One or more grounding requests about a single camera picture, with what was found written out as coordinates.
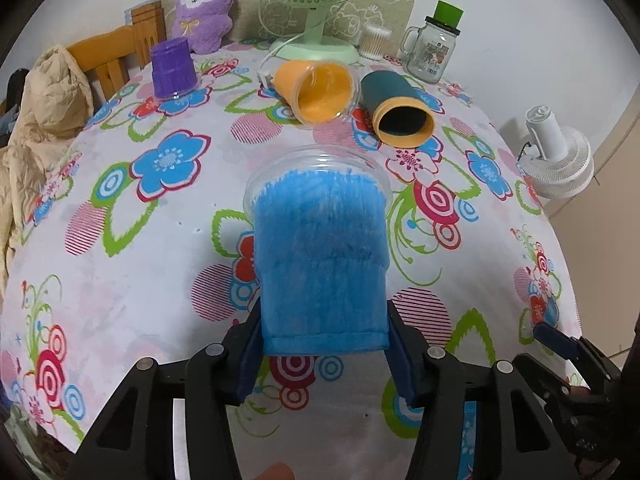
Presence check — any beige puffy jacket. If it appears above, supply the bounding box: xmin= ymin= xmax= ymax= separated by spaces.
xmin=1 ymin=46 xmax=93 ymax=287

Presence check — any black clothing pile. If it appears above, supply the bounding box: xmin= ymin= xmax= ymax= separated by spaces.
xmin=1 ymin=68 xmax=29 ymax=115

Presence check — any teal and yellow cup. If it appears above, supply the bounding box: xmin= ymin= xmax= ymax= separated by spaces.
xmin=360 ymin=70 xmax=435 ymax=148

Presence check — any purple fuzzy plastic cup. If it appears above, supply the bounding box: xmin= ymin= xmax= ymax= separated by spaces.
xmin=151 ymin=37 xmax=198 ymax=100

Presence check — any floral tablecloth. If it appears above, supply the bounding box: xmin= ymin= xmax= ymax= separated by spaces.
xmin=1 ymin=40 xmax=580 ymax=451

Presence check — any wooden chair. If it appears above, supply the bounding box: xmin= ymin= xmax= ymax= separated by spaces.
xmin=67 ymin=0 xmax=166 ymax=101

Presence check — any glass jar green lid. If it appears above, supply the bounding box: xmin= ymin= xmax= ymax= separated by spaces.
xmin=399 ymin=0 xmax=463 ymax=84

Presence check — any blue fuzzy plastic cup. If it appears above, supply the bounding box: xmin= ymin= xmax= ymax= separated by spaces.
xmin=243 ymin=146 xmax=392 ymax=356

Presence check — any white clip fan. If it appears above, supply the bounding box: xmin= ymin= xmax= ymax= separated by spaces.
xmin=518 ymin=105 xmax=594 ymax=200

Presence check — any cotton swab container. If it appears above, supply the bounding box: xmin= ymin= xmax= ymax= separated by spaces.
xmin=358 ymin=23 xmax=392 ymax=61

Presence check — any purple plush bunny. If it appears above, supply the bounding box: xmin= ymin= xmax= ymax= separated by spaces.
xmin=171 ymin=0 xmax=235 ymax=54

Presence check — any cartoon patterned board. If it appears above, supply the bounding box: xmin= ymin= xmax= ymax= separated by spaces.
xmin=160 ymin=0 xmax=416 ymax=46

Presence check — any orange fuzzy plastic cup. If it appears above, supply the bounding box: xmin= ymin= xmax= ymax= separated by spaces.
xmin=272 ymin=60 xmax=360 ymax=127

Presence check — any white fan cable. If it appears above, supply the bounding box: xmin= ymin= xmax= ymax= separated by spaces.
xmin=257 ymin=34 xmax=306 ymax=86

